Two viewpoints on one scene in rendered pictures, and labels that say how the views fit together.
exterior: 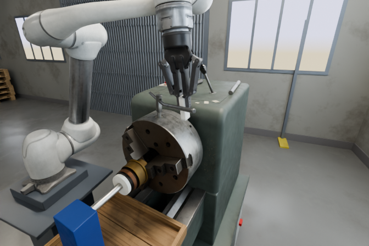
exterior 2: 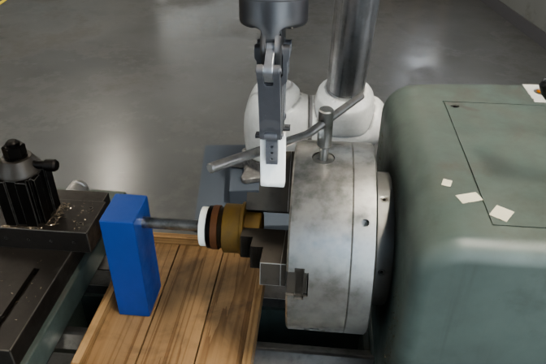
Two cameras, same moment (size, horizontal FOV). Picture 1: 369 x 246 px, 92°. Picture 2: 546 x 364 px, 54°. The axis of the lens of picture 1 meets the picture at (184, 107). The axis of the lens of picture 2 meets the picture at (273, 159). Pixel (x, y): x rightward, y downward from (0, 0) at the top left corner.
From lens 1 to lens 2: 0.60 m
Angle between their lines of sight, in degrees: 61
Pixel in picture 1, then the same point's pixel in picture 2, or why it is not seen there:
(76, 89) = (335, 25)
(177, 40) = (241, 11)
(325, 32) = not seen: outside the picture
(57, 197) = not seen: hidden behind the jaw
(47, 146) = not seen: hidden behind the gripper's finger
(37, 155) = (253, 117)
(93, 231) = (125, 243)
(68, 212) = (123, 201)
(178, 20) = not seen: outside the picture
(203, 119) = (405, 231)
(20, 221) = (204, 196)
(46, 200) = (236, 192)
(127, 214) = (236, 289)
